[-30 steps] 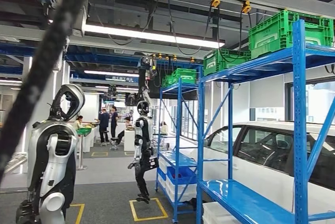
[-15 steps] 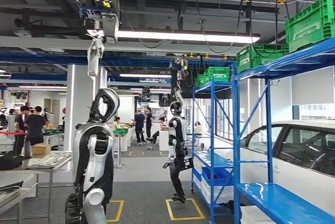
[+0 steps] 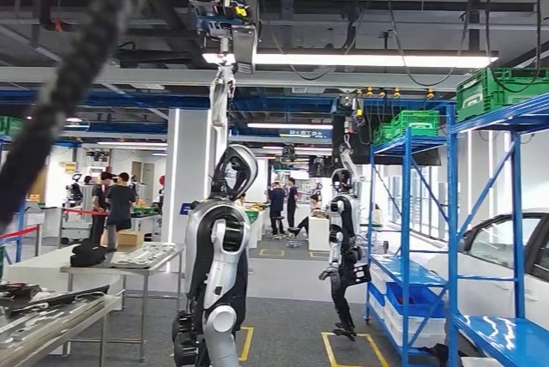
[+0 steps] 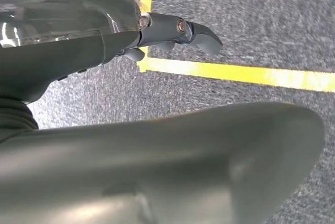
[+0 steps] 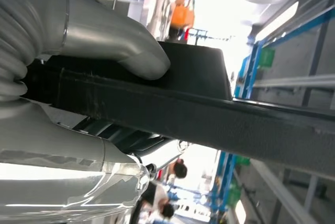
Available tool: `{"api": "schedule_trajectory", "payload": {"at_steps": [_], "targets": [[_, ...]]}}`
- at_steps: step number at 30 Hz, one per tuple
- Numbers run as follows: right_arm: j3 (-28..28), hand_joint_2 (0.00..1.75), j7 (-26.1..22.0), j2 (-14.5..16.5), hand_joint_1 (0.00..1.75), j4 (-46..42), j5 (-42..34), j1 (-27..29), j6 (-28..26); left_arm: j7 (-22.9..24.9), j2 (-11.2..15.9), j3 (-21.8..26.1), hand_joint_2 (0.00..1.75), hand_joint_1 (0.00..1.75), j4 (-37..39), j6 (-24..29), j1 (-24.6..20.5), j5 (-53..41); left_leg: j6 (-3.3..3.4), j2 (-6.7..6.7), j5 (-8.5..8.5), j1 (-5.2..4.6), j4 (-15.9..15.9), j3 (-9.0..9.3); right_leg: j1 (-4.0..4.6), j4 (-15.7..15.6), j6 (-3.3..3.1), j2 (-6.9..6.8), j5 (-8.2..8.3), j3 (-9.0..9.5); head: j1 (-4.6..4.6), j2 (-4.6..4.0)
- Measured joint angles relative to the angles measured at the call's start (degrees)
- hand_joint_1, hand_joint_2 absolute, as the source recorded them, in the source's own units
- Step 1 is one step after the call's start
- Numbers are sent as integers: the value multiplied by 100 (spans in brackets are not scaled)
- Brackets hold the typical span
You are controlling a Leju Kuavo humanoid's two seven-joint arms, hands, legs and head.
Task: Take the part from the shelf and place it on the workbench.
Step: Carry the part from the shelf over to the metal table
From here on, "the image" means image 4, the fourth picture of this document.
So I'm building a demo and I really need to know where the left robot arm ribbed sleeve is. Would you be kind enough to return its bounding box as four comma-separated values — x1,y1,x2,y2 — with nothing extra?
0,96,39,143

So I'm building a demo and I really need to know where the yellow floor tape line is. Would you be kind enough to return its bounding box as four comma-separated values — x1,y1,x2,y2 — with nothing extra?
137,0,335,94

